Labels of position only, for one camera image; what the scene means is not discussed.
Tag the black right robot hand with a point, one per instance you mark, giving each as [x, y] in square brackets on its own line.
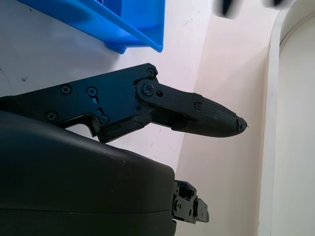
[73, 172]

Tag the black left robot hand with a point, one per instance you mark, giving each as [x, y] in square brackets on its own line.
[225, 7]

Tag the blue plastic tray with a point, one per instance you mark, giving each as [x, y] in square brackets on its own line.
[133, 22]

